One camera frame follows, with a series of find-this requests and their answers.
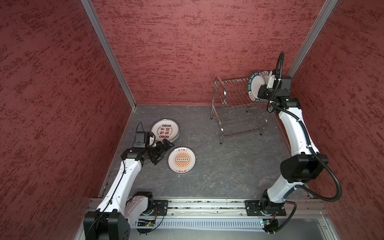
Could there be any patterned plate dark rim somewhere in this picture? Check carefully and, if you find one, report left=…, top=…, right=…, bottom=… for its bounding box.
left=247, top=71, right=266, bottom=103

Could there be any chrome wire dish rack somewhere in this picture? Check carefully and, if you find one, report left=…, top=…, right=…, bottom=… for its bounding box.
left=210, top=77, right=268, bottom=144

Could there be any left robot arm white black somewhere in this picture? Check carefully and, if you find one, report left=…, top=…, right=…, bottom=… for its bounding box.
left=83, top=140, right=175, bottom=240

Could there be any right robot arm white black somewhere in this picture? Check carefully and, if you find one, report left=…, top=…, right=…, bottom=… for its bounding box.
left=258, top=85, right=324, bottom=216

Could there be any left small circuit board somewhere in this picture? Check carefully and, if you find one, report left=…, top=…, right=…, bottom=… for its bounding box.
left=137, top=219, right=157, bottom=228

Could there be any small circuit board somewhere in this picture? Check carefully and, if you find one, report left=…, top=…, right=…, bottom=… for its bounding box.
left=263, top=219, right=279, bottom=233
left=137, top=219, right=157, bottom=228

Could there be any right small circuit board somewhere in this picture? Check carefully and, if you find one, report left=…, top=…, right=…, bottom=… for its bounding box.
left=263, top=219, right=279, bottom=233

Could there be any right black corrugated cable conduit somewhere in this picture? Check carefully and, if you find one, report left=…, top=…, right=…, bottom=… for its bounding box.
left=266, top=50, right=343, bottom=202

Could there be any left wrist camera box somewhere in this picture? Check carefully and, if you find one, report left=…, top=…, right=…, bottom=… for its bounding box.
left=133, top=132, right=156, bottom=149

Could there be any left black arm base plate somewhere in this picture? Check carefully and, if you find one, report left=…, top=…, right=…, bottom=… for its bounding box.
left=141, top=200, right=169, bottom=217

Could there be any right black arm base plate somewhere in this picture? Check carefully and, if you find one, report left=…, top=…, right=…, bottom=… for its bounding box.
left=245, top=200, right=287, bottom=217

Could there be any right aluminium corner post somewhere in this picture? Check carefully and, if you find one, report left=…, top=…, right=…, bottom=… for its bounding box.
left=288, top=0, right=338, bottom=77

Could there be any aluminium corner post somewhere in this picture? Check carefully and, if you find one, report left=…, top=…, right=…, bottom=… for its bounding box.
left=81, top=0, right=137, bottom=110
left=288, top=0, right=338, bottom=77

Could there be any aluminium mounting rail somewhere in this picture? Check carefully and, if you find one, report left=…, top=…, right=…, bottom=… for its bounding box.
left=155, top=198, right=330, bottom=219

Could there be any left aluminium corner post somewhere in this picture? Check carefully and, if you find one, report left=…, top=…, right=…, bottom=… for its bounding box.
left=81, top=0, right=137, bottom=110

